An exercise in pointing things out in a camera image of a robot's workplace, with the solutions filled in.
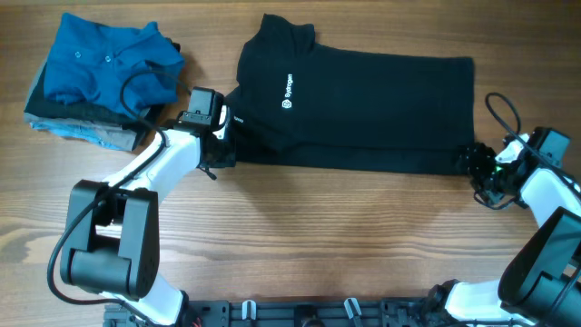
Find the black polo shirt white logo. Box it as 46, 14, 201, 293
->
227, 15, 475, 175

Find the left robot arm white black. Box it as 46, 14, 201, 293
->
50, 87, 235, 326

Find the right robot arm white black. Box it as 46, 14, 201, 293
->
420, 127, 580, 326

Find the grey folded garment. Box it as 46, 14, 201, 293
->
24, 64, 148, 152

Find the blue folded polo shirt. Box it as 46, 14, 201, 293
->
44, 13, 185, 115

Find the light blue folded garment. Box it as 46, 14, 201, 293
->
29, 122, 123, 150

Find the dark charcoal folded garment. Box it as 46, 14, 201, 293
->
25, 45, 163, 134

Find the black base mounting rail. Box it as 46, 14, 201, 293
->
103, 297, 505, 327

